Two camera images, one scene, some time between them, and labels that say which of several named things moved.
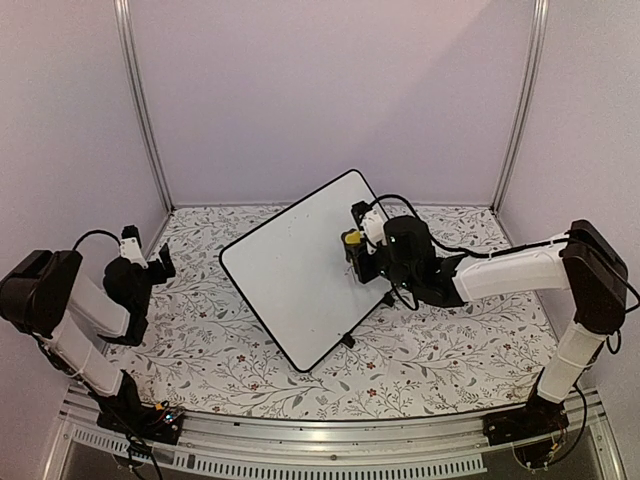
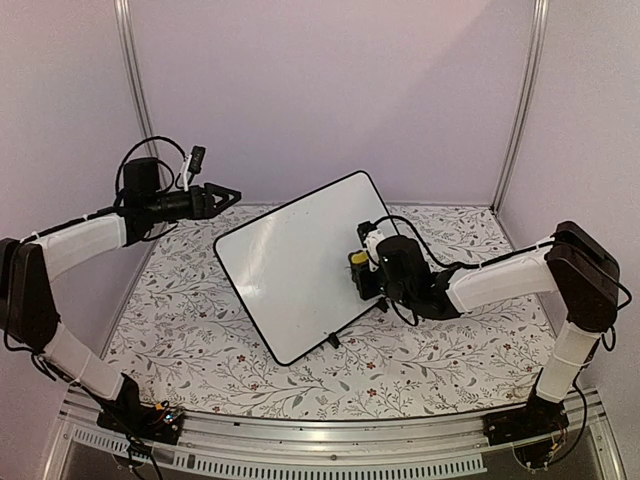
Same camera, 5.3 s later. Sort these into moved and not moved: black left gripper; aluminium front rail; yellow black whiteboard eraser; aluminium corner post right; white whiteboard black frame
Moved: white whiteboard black frame; yellow black whiteboard eraser; black left gripper
Not moved: aluminium corner post right; aluminium front rail
